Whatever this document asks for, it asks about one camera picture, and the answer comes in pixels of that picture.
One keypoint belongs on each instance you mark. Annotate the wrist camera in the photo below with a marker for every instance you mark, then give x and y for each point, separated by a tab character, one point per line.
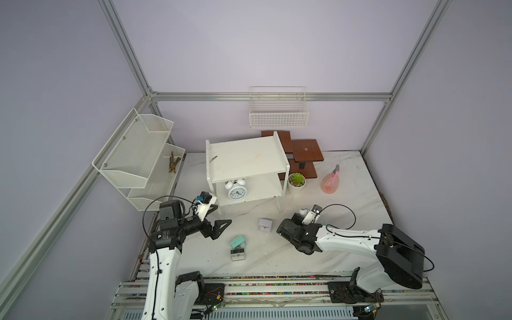
206	205
316	209

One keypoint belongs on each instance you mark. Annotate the aluminium frame rails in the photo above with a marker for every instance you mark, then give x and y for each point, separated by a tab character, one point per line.
21	275

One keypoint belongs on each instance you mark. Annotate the white mesh wall rack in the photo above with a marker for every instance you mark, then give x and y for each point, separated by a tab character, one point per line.
135	160

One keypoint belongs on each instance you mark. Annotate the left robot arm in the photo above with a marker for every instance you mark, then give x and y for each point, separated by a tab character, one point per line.
169	294

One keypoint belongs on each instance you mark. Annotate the pink spray bottle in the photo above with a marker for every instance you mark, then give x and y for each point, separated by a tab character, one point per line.
330	183

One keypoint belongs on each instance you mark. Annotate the mint green square alarm clock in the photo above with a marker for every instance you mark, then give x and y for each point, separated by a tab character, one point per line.
238	242

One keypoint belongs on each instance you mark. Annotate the white twin-bell alarm clock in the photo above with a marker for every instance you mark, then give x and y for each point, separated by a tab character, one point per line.
236	189

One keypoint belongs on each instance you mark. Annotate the brown twigs in rack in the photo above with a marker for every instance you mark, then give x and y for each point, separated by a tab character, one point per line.
173	163

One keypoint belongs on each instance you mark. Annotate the brown wooden stepped stand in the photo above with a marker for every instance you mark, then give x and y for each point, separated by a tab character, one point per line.
301	154

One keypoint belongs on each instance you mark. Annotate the transparent square alarm clock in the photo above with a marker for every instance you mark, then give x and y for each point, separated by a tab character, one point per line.
237	254

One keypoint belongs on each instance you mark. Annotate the lilac square alarm clock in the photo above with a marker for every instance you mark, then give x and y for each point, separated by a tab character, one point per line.
265	225

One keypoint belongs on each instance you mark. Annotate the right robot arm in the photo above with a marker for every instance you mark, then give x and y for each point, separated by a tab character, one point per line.
398	259

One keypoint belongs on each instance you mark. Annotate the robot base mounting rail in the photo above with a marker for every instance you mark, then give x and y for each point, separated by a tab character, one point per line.
309	297

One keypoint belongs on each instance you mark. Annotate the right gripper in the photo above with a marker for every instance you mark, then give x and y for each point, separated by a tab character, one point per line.
296	218

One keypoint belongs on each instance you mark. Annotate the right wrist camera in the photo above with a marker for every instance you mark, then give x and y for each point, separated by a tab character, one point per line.
316	209

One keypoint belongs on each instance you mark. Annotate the small potted green succulent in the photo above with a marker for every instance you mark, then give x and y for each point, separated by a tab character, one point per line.
296	182

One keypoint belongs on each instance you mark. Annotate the white wire wall basket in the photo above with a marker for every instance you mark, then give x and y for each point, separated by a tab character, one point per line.
273	107

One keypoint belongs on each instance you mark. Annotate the white two-tier shelf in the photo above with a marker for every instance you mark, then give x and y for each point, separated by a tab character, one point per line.
256	160

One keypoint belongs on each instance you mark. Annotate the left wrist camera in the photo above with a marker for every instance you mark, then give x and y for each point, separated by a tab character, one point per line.
206	205

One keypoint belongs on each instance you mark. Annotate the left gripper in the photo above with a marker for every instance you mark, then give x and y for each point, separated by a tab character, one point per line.
214	232

